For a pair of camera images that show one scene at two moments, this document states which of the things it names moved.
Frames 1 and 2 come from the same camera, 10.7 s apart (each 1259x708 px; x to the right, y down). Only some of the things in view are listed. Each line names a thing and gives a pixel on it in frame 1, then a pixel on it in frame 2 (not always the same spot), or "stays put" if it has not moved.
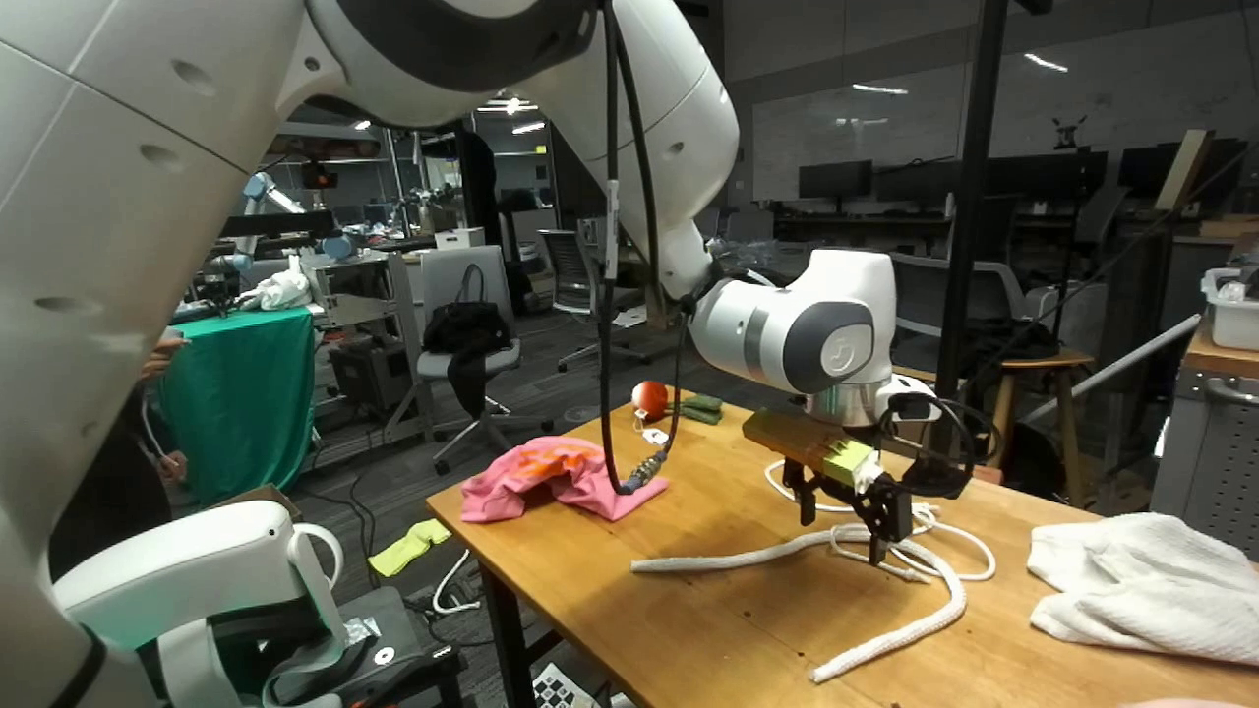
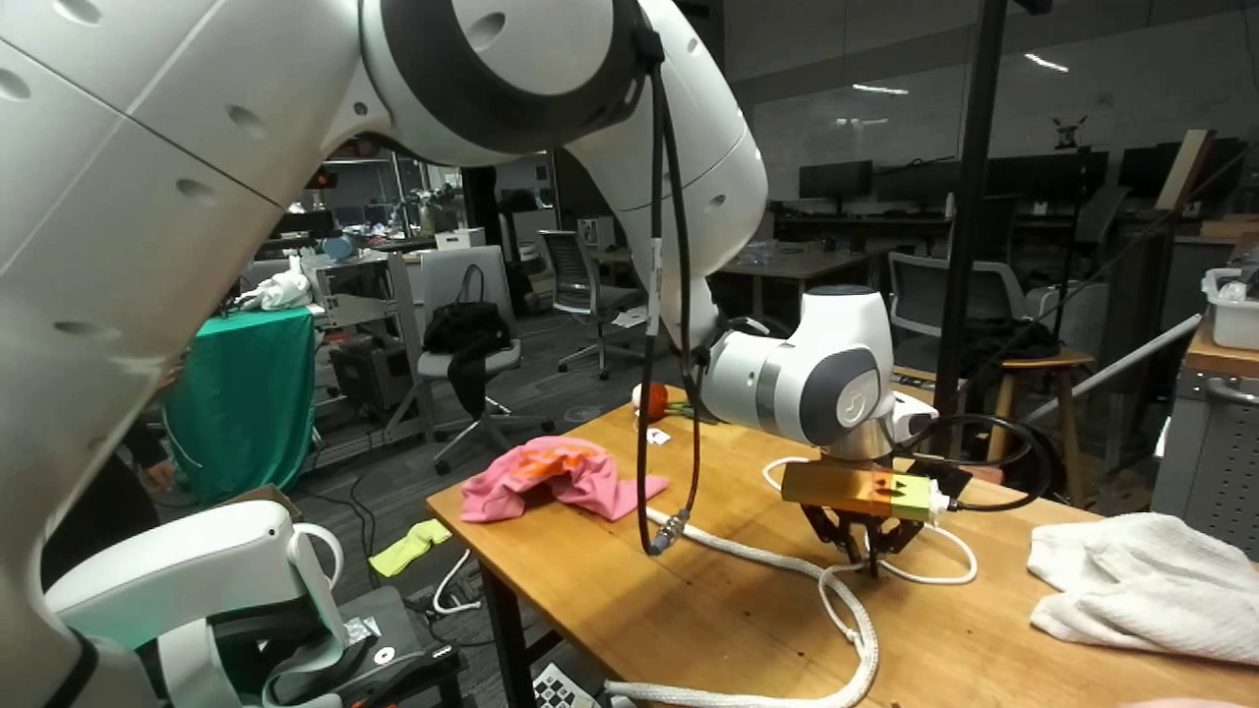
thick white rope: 856,653 -> 621,695
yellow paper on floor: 414,543 stays put
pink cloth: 561,472 stays put
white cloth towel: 1147,580 stays put
